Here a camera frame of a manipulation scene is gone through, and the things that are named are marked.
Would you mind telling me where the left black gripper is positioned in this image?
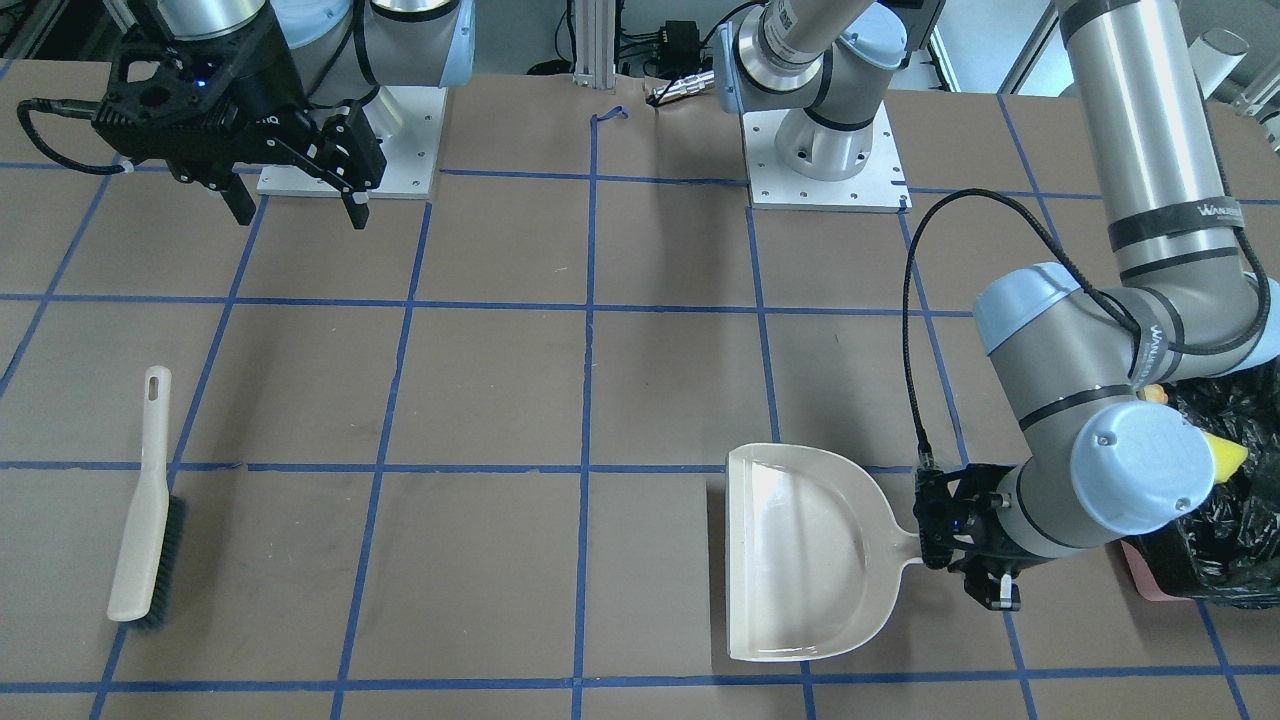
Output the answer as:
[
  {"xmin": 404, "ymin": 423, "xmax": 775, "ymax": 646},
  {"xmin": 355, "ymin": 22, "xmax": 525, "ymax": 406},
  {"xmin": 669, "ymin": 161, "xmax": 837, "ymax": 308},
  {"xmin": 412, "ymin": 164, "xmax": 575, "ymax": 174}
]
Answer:
[{"xmin": 913, "ymin": 462, "xmax": 1021, "ymax": 612}]

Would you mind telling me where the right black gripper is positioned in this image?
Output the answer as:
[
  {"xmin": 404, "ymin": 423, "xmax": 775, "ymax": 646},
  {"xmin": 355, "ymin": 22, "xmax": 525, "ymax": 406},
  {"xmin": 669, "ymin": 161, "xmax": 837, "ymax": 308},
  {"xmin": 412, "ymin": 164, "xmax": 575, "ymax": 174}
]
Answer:
[{"xmin": 90, "ymin": 20, "xmax": 387, "ymax": 231}]

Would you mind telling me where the beige plastic dustpan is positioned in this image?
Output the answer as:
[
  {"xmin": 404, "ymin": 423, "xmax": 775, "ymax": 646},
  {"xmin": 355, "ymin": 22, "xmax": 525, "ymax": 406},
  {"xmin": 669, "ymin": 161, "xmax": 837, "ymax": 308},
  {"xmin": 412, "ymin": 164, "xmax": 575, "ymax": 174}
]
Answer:
[{"xmin": 724, "ymin": 443, "xmax": 922, "ymax": 664}]

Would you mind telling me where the white hand brush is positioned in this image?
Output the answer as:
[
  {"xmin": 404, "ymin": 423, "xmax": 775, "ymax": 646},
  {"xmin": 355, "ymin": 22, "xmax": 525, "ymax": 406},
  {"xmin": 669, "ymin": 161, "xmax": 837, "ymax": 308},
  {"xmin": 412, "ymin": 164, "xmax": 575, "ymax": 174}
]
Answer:
[{"xmin": 108, "ymin": 365, "xmax": 187, "ymax": 632}]

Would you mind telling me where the croissant-shaped bread piece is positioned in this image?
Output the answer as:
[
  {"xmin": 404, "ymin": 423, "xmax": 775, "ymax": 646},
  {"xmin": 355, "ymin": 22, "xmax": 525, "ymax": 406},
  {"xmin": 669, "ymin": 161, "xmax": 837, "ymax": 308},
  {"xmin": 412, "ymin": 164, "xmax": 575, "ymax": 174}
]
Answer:
[{"xmin": 1137, "ymin": 384, "xmax": 1170, "ymax": 405}]

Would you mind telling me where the yellow sponge piece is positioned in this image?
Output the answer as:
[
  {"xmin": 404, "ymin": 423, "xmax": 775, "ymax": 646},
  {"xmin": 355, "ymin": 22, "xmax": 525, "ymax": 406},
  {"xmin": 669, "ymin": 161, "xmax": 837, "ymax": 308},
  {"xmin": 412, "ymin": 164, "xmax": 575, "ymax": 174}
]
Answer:
[{"xmin": 1201, "ymin": 430, "xmax": 1251, "ymax": 486}]

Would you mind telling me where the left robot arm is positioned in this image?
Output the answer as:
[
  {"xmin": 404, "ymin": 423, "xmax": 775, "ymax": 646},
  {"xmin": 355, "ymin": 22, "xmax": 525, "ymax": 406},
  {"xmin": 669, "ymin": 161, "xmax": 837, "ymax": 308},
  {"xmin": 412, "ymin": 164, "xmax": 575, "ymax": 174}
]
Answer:
[{"xmin": 914, "ymin": 1, "xmax": 1277, "ymax": 612}]

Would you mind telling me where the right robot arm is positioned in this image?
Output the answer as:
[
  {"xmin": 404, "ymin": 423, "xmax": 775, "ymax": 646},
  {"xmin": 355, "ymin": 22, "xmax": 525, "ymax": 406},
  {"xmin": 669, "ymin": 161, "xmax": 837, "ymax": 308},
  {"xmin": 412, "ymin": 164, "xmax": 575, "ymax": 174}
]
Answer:
[{"xmin": 90, "ymin": 1, "xmax": 476, "ymax": 229}]

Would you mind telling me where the bin with black bag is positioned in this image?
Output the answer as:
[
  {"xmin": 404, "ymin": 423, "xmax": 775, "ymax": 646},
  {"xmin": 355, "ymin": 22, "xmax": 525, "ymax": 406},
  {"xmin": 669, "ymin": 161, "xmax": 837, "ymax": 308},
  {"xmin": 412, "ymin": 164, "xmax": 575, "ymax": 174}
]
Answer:
[{"xmin": 1123, "ymin": 360, "xmax": 1279, "ymax": 609}]

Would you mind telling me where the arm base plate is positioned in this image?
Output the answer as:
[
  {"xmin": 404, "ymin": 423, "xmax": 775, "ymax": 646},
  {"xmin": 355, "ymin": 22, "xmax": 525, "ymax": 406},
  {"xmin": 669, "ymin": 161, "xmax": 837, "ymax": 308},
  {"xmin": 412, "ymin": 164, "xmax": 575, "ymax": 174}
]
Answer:
[
  {"xmin": 741, "ymin": 104, "xmax": 913, "ymax": 213},
  {"xmin": 256, "ymin": 82, "xmax": 448, "ymax": 200}
]

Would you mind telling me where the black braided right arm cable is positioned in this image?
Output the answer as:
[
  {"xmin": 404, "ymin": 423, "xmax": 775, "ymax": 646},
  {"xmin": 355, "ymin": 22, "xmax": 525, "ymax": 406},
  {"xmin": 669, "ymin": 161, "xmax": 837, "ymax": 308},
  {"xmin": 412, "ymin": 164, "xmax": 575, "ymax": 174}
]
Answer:
[{"xmin": 15, "ymin": 97, "xmax": 136, "ymax": 177}]

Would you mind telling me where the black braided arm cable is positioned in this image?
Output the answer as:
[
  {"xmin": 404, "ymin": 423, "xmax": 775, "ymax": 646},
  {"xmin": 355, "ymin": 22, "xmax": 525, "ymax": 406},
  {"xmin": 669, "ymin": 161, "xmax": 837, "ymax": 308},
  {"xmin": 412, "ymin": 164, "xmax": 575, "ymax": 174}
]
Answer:
[
  {"xmin": 15, "ymin": 97, "xmax": 136, "ymax": 177},
  {"xmin": 902, "ymin": 188, "xmax": 1151, "ymax": 471}
]

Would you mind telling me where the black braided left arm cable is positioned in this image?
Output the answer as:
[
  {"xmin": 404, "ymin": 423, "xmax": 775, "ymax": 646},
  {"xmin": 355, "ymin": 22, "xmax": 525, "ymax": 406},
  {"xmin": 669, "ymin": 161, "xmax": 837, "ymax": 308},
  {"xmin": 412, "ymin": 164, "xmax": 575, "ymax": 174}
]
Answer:
[{"xmin": 902, "ymin": 188, "xmax": 1151, "ymax": 471}]

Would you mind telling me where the aluminium frame post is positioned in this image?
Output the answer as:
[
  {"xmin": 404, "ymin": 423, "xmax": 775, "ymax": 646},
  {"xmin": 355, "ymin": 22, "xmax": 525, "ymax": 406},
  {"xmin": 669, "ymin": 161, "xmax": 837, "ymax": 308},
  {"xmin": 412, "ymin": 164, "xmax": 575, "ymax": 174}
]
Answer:
[{"xmin": 567, "ymin": 0, "xmax": 620, "ymax": 94}]

